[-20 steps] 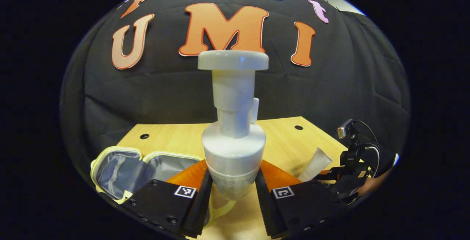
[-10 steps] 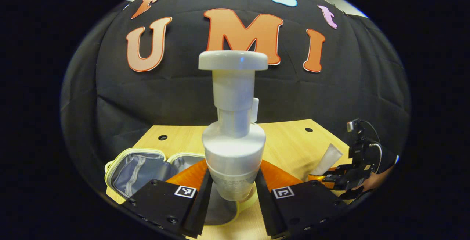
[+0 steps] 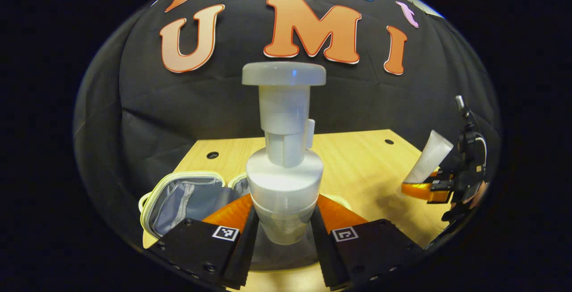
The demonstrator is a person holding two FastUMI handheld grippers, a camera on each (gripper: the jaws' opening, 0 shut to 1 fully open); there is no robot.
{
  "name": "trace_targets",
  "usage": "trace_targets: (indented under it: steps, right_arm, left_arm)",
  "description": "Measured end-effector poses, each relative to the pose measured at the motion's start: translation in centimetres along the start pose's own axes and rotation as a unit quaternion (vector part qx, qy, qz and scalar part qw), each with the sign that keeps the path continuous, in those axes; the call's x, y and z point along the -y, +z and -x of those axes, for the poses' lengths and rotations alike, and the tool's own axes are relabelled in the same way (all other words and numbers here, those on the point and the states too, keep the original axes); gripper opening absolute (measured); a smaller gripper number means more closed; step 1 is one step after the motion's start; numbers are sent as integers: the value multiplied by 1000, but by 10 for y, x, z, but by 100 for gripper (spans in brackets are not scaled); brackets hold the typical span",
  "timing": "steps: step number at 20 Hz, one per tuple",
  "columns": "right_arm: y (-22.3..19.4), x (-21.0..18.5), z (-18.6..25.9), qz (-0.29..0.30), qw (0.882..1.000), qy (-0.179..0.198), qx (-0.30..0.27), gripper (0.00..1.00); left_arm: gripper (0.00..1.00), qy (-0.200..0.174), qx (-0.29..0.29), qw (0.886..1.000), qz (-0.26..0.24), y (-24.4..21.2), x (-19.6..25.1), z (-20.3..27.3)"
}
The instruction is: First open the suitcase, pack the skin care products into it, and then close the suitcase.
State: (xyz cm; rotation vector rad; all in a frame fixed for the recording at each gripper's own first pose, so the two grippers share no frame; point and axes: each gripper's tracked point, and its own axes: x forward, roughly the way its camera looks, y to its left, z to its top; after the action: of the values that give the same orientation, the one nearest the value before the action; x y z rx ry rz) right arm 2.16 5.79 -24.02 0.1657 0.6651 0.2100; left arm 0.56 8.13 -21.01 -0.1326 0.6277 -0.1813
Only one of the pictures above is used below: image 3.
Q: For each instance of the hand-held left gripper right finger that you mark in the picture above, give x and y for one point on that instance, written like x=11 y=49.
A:
x=326 y=251

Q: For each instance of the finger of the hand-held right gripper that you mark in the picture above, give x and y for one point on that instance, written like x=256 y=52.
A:
x=418 y=191
x=442 y=175

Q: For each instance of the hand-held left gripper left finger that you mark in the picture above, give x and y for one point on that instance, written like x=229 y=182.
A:
x=246 y=251

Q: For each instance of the white pump bottle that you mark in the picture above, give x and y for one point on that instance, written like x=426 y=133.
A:
x=283 y=184

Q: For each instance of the black backdrop cloth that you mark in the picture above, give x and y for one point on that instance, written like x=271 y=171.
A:
x=380 y=99

